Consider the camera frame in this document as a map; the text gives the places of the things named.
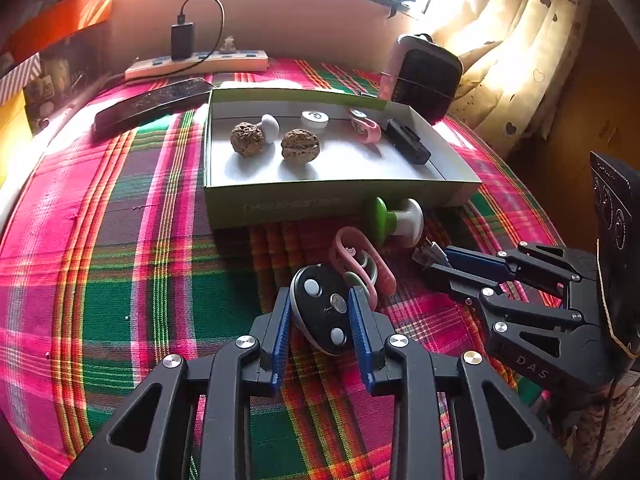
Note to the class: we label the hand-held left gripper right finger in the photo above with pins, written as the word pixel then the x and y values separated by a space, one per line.
pixel 361 340

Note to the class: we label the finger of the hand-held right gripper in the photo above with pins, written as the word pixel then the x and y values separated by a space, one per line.
pixel 465 287
pixel 475 258

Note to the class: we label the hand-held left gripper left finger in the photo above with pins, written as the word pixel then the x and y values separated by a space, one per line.
pixel 280 335

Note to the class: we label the black white round spinner disc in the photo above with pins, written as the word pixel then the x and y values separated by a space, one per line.
pixel 322 310

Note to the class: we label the white green cardboard box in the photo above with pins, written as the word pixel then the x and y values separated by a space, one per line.
pixel 300 202

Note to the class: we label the small pink clip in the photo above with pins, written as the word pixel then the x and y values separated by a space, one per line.
pixel 370 132

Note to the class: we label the brown walnut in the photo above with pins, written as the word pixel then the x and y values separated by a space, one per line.
pixel 247 138
pixel 299 145

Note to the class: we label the white round plug disc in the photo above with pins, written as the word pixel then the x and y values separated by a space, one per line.
pixel 314 119

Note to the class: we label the grey green clip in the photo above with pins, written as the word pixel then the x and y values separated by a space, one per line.
pixel 374 272

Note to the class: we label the large pink clip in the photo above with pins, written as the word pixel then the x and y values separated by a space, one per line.
pixel 385 275

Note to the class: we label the green white mushroom-shaped hook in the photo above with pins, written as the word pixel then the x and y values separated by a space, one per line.
pixel 405 220

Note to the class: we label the speckled beige cloth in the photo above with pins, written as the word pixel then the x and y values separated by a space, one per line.
pixel 580 425

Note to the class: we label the small black rectangular device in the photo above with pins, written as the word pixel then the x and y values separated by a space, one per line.
pixel 407 141

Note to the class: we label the small black grille appliance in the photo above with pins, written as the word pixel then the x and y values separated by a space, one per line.
pixel 425 80

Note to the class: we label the white mushroom-shaped knob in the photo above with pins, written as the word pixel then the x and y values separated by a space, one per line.
pixel 271 125

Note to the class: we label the cream heart-print curtain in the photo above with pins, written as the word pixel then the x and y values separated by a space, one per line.
pixel 525 50

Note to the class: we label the black smartphone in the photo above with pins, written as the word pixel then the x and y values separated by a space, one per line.
pixel 150 105

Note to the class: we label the white power strip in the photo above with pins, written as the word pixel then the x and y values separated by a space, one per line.
pixel 240 62

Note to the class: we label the small white plug adapter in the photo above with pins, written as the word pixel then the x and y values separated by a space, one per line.
pixel 228 45

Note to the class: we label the black charger block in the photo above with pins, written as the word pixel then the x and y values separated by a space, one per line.
pixel 182 40

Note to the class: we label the striped box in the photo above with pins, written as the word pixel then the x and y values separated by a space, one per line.
pixel 17 82

